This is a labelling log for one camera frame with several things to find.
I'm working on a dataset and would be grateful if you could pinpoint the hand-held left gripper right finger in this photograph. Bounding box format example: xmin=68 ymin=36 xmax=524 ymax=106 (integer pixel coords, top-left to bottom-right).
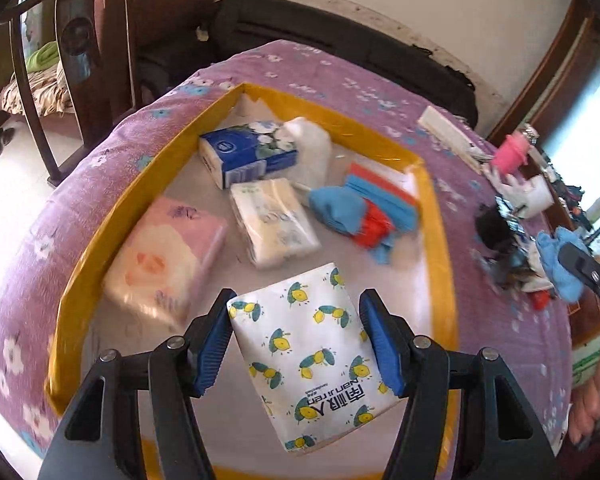
xmin=358 ymin=288 xmax=556 ymax=480

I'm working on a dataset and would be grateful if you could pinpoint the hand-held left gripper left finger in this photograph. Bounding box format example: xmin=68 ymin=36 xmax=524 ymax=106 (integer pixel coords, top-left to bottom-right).
xmin=37 ymin=287 xmax=233 ymax=480

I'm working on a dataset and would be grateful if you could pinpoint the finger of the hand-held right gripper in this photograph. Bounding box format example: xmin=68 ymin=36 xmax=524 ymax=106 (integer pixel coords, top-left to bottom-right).
xmin=557 ymin=241 xmax=600 ymax=312

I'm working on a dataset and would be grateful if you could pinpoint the lemon print tissue pack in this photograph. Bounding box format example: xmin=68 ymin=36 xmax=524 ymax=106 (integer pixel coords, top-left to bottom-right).
xmin=229 ymin=178 xmax=322 ymax=268
xmin=226 ymin=261 xmax=399 ymax=454

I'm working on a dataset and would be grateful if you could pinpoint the pink tissue pack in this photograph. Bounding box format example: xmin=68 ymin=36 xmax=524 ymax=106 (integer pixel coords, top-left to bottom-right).
xmin=102 ymin=195 xmax=228 ymax=329

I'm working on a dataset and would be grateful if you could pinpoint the red cloth item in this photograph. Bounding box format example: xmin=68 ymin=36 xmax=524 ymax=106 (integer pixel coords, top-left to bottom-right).
xmin=355 ymin=199 xmax=397 ymax=251

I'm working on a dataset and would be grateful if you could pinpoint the blue red cloth bundle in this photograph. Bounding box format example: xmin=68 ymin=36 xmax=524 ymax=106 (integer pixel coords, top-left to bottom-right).
xmin=344 ymin=161 xmax=422 ymax=234

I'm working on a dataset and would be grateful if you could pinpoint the yellow cardboard box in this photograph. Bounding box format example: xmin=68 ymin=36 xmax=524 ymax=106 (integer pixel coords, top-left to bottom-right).
xmin=47 ymin=81 xmax=461 ymax=480

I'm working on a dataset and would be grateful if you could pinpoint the blue floral tissue pack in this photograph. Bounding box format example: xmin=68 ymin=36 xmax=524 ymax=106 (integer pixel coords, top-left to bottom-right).
xmin=198 ymin=120 xmax=300 ymax=191

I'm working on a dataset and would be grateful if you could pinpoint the white towel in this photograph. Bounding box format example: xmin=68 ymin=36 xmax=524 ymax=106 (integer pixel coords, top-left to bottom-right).
xmin=284 ymin=116 xmax=334 ymax=187

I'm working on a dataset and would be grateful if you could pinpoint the person's right hand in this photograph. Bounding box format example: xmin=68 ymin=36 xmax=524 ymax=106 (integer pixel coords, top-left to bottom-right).
xmin=570 ymin=357 xmax=600 ymax=453

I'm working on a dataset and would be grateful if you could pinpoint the white plastic container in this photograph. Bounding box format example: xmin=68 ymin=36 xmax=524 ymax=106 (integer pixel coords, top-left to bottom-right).
xmin=521 ymin=175 xmax=554 ymax=219

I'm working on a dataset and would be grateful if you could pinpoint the black cylindrical device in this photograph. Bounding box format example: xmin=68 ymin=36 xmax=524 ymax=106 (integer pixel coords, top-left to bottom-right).
xmin=474 ymin=207 xmax=514 ymax=252

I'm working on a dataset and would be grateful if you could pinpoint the pink covered bottle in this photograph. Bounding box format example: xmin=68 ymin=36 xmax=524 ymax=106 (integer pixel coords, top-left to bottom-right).
xmin=490 ymin=129 xmax=532 ymax=174

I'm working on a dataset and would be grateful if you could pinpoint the stack of papers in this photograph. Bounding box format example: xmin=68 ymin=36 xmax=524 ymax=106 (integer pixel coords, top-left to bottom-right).
xmin=416 ymin=105 xmax=487 ymax=174

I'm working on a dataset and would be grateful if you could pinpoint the patterned cushion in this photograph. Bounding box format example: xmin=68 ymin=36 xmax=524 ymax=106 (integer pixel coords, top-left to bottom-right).
xmin=0 ymin=66 xmax=77 ymax=117

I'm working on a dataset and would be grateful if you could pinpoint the black sofa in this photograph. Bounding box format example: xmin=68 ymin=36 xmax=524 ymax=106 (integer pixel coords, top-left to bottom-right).
xmin=135 ymin=0 xmax=479 ymax=128

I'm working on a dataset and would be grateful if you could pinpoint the green cloth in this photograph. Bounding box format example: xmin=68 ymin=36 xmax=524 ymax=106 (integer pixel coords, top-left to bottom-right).
xmin=24 ymin=41 xmax=62 ymax=75

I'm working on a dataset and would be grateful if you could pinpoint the dark wooden chair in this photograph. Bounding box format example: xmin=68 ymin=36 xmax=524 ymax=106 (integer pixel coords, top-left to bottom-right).
xmin=0 ymin=0 xmax=147 ymax=188

